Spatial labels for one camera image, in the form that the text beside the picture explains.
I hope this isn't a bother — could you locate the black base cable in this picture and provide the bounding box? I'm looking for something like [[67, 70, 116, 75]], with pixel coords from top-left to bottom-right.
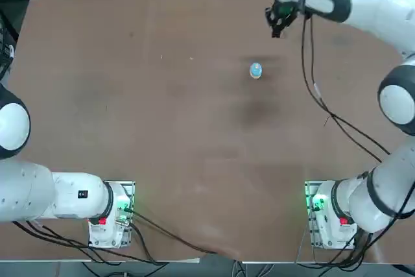
[[12, 220, 153, 265], [128, 208, 217, 255], [296, 224, 415, 273], [128, 220, 163, 265]]

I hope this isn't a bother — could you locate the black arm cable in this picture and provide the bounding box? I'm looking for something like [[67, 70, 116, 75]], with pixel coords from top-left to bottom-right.
[[300, 14, 383, 163], [309, 14, 392, 156]]

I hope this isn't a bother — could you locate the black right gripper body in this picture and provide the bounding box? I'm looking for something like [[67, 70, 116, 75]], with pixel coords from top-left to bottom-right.
[[271, 0, 295, 18]]

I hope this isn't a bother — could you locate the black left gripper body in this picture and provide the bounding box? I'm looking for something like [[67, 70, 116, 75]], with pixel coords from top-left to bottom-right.
[[0, 42, 16, 78]]

